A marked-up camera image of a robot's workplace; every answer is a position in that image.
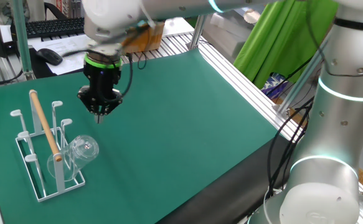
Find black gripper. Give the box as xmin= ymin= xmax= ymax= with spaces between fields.
xmin=77 ymin=64 xmax=124 ymax=124

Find clear glass cup with handle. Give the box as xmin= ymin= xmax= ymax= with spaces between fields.
xmin=46 ymin=134 xmax=100 ymax=182

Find green ringed wrist flange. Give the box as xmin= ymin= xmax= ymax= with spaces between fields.
xmin=83 ymin=52 xmax=123 ymax=70

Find white printed paper sheets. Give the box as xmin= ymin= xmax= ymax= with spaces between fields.
xmin=31 ymin=34 xmax=91 ymax=76

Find black computer mouse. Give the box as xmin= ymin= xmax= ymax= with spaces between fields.
xmin=35 ymin=48 xmax=64 ymax=67

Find black desk pad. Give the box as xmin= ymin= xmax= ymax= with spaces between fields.
xmin=28 ymin=46 xmax=87 ymax=79

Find brown taped cardboard box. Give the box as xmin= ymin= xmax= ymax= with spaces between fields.
xmin=121 ymin=21 xmax=166 ymax=55

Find black keyboard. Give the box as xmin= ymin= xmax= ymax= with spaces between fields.
xmin=11 ymin=17 xmax=85 ymax=40

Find green table mat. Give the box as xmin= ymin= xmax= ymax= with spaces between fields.
xmin=0 ymin=48 xmax=281 ymax=224

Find black chair backrest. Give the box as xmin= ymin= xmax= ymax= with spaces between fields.
xmin=44 ymin=2 xmax=68 ymax=21

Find white storage box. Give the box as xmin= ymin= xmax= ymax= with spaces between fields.
xmin=202 ymin=11 xmax=254 ymax=65

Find black rubber mat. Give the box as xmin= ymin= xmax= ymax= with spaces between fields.
xmin=156 ymin=133 xmax=297 ymax=224

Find blue white patterned bag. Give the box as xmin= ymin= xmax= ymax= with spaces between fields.
xmin=260 ymin=73 xmax=290 ymax=99

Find bright green cloth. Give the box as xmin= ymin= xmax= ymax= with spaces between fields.
xmin=233 ymin=0 xmax=339 ymax=90

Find white wire cup rack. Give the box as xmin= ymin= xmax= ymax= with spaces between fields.
xmin=9 ymin=89 xmax=87 ymax=203

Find black monitor cable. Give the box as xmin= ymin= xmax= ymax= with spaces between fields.
xmin=0 ymin=68 xmax=25 ymax=88

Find aluminium frame post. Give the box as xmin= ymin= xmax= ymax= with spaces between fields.
xmin=187 ymin=14 xmax=208 ymax=50
xmin=276 ymin=40 xmax=328 ymax=116
xmin=11 ymin=0 xmax=35 ymax=81

